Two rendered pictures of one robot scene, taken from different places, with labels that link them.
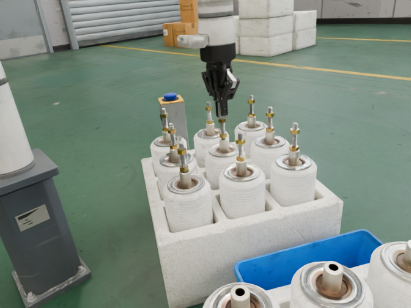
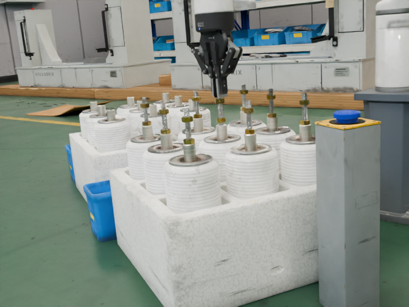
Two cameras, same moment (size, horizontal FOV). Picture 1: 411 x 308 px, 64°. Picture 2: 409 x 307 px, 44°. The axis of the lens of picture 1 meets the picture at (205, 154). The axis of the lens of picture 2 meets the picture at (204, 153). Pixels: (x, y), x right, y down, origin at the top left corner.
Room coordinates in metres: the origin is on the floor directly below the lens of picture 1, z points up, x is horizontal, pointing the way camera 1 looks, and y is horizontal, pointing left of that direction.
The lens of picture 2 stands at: (1.68, -0.26, 0.46)
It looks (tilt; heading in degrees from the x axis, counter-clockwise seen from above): 13 degrees down; 169
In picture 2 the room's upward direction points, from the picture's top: 4 degrees counter-clockwise
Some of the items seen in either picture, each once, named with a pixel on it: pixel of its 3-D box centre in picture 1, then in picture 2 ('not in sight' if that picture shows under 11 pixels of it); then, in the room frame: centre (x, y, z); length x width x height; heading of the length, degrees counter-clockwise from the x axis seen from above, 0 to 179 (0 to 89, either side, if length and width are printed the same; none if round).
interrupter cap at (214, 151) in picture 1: (224, 150); (222, 139); (0.71, -0.05, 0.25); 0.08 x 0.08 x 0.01
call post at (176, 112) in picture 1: (176, 146); (348, 219); (0.97, 0.09, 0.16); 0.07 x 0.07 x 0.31; 13
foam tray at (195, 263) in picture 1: (227, 206); (227, 214); (0.71, -0.05, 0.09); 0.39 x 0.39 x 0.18; 13
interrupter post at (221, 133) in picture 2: (224, 145); (221, 133); (0.71, -0.05, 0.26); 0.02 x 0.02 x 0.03
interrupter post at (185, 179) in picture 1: (185, 178); (245, 117); (0.57, 0.04, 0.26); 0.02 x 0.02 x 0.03
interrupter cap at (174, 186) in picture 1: (186, 184); (245, 123); (0.57, 0.04, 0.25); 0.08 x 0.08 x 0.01
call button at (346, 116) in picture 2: (170, 97); (347, 117); (0.97, 0.09, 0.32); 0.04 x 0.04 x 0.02
